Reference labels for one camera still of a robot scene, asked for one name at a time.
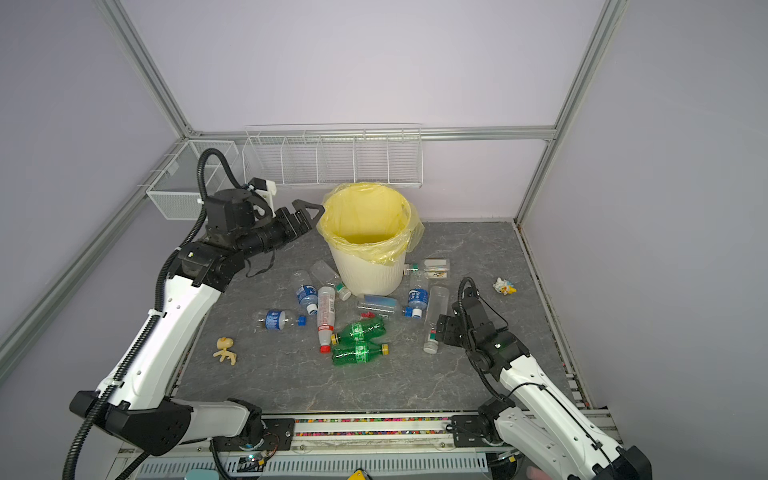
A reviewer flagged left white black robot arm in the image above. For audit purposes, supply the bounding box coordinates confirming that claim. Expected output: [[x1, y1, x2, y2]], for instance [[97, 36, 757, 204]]
[[62, 148, 325, 479]]

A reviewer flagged clear bottle green collar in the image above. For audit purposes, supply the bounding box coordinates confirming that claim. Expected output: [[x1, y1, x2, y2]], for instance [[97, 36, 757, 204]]
[[310, 260, 352, 301]]

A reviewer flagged long white wire basket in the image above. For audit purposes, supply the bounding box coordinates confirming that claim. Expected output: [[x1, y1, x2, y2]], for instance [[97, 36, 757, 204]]
[[241, 124, 423, 187]]

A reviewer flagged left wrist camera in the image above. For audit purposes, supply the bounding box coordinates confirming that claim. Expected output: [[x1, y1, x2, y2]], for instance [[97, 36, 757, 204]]
[[248, 177, 277, 210]]

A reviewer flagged white mesh box basket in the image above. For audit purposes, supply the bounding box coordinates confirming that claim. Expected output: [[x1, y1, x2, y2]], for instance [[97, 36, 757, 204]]
[[147, 140, 245, 221]]

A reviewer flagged blue label water bottle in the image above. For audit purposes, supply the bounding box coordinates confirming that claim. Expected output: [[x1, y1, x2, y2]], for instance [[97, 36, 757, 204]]
[[404, 272, 429, 319]]

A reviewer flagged lower green soda bottle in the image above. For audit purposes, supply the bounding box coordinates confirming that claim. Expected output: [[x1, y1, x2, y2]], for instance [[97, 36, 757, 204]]
[[331, 341, 390, 366]]

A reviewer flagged upper green soda bottle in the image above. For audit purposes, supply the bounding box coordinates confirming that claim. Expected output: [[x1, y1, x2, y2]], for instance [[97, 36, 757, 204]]
[[331, 316, 386, 345]]

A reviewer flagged small clear plastic box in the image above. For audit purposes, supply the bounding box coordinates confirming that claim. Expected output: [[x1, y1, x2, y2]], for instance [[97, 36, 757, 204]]
[[421, 258, 451, 279]]

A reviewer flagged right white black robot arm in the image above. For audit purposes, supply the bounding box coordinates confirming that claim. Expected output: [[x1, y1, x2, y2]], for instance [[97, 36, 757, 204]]
[[436, 277, 653, 479]]

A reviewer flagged small yellow white toy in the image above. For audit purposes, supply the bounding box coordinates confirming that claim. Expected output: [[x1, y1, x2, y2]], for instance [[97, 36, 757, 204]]
[[493, 277, 517, 296]]

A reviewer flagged clear bottle blue tint red cap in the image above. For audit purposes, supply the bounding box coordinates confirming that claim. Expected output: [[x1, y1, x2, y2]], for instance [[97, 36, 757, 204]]
[[357, 294, 402, 319]]

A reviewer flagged clear bottle blue label white cap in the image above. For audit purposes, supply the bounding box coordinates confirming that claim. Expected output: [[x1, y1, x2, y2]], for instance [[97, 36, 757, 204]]
[[291, 270, 318, 316]]

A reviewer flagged cream plastic waste bin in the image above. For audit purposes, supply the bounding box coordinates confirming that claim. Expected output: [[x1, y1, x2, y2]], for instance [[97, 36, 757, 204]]
[[330, 247, 406, 296]]

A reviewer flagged yellow plastic bin liner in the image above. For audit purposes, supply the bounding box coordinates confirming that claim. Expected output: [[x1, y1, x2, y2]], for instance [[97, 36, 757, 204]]
[[317, 183, 425, 266]]

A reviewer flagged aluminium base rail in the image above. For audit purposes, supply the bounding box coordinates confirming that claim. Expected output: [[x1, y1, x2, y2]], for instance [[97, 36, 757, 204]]
[[116, 409, 625, 460]]

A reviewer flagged white bottle red cap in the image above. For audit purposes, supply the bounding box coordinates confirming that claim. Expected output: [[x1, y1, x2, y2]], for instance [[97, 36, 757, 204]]
[[317, 286, 336, 354]]

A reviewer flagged beige toy figure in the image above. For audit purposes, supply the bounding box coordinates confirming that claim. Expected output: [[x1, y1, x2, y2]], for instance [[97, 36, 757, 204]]
[[213, 337, 237, 366]]

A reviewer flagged green soda bottle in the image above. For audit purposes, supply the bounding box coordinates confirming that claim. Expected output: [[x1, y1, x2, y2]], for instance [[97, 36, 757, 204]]
[[331, 316, 386, 345], [331, 341, 390, 366]]

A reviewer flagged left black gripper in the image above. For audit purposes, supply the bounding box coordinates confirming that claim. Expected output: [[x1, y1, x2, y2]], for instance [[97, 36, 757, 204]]
[[237, 201, 325, 261]]

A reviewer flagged tall clear bottle green cap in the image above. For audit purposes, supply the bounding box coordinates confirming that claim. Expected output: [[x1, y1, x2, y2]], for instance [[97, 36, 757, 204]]
[[423, 285, 450, 354]]

